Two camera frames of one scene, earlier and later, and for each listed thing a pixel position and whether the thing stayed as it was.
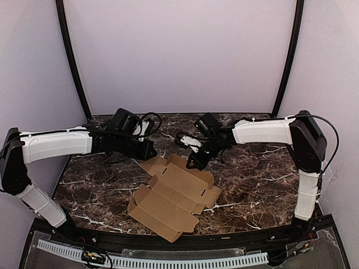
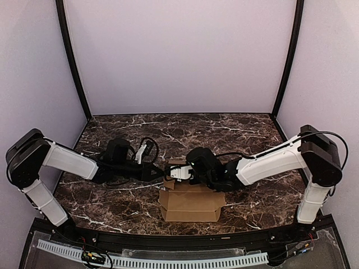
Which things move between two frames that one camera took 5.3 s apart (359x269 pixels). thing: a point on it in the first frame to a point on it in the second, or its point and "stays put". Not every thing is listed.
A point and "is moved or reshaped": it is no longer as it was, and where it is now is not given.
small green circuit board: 93,256 stays put
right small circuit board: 303,247 stays put
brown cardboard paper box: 175,193 is moved or reshaped
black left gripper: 141,149 to 143,172
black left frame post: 60,11 stays put
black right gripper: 199,156 to 193,179
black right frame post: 297,29 stays put
